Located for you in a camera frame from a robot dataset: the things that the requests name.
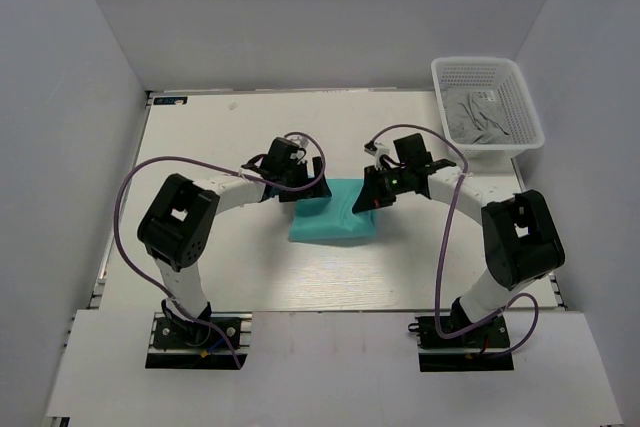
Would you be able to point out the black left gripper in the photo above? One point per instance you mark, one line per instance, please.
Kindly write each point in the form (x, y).
(320, 190)

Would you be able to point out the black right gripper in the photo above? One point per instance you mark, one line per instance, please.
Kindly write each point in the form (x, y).
(373, 195)

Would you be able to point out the teal green t shirt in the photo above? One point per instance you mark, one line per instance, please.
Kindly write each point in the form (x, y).
(331, 218)

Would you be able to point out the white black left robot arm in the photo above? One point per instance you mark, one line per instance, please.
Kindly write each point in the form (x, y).
(177, 225)

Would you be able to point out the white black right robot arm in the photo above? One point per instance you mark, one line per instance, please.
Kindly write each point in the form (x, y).
(520, 240)

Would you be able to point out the grey t shirt in basket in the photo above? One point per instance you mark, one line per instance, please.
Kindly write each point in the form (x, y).
(474, 118)

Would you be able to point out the white plastic mesh basket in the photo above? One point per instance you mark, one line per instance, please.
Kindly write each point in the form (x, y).
(502, 80)

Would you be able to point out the blue label sticker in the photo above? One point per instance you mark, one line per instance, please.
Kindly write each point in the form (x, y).
(170, 100)

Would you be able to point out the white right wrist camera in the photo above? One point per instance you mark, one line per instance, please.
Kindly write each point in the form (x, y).
(376, 149)

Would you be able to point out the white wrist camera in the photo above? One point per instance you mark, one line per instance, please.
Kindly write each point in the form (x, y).
(300, 140)
(376, 149)

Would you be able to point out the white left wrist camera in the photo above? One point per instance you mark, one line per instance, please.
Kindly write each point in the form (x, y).
(300, 140)

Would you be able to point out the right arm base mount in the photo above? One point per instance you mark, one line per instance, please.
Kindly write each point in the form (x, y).
(477, 351)

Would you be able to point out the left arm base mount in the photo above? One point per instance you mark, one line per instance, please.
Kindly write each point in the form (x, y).
(172, 347)

